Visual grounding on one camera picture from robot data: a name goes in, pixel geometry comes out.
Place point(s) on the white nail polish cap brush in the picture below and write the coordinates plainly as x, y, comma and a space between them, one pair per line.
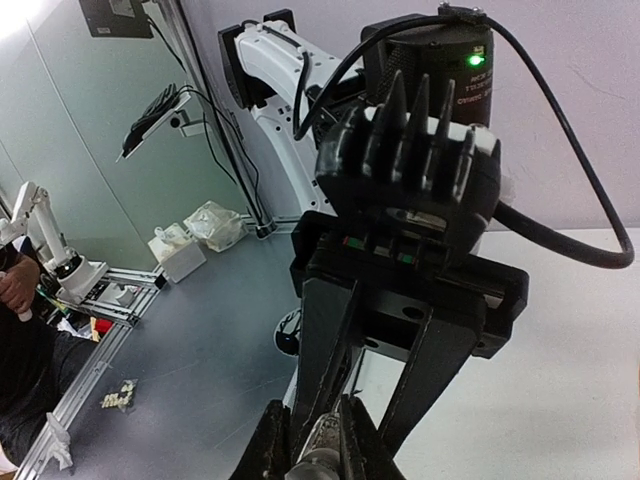
312, 470

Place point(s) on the person in dark clothes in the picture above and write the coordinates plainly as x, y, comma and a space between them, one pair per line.
38, 362

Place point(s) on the white cardboard box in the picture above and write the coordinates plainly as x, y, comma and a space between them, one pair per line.
176, 252

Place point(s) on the black wall monitor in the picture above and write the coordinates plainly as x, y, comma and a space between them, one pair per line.
123, 19

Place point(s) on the plastic bag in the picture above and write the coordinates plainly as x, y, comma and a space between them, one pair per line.
216, 227

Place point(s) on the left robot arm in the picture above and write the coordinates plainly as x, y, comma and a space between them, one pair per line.
271, 72

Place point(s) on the clear nail polish bottle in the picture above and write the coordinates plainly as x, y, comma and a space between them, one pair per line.
324, 442

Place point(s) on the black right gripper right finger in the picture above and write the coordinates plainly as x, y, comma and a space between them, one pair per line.
363, 454

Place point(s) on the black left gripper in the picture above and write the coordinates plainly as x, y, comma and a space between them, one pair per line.
412, 155

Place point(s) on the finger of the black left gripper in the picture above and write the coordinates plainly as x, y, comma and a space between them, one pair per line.
441, 339

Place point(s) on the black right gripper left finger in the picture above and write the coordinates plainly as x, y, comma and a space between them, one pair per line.
268, 453

